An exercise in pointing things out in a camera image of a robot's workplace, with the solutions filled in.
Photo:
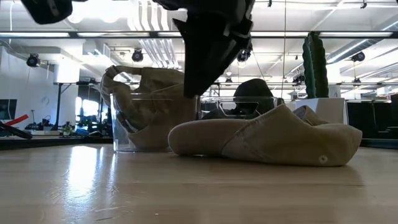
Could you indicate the black-framed background desk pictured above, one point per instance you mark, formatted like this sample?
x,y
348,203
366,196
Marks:
x,y
59,93

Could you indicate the beige baseball cap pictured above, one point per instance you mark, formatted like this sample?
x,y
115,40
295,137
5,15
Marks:
x,y
273,140

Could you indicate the black partition panel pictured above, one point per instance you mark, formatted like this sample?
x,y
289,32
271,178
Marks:
x,y
373,118

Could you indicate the clear plastic bin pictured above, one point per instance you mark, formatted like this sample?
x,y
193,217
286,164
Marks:
x,y
124,124

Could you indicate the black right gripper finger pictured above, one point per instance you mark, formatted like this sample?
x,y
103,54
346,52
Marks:
x,y
236,40
199,59

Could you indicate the white square planter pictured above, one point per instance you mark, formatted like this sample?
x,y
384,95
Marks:
x,y
326,110

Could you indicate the dark grey baseball cap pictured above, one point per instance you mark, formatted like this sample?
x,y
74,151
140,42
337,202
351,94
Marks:
x,y
253,93

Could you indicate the red bar object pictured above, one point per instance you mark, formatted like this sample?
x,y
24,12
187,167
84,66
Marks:
x,y
17,120

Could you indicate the khaki olive baseball cap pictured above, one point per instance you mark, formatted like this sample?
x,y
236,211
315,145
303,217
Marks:
x,y
155,105

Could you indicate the small potted plant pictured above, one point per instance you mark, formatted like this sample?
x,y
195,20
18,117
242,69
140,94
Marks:
x,y
67,129

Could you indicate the black ceiling spotlight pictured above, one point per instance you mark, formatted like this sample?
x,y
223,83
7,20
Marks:
x,y
33,60
358,56
137,55

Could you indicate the black rod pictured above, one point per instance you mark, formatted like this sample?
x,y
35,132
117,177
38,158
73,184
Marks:
x,y
15,131

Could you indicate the green cactus plant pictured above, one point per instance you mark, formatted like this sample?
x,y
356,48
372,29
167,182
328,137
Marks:
x,y
315,65

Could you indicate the dark computer monitor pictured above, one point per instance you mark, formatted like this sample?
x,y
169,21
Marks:
x,y
7,109

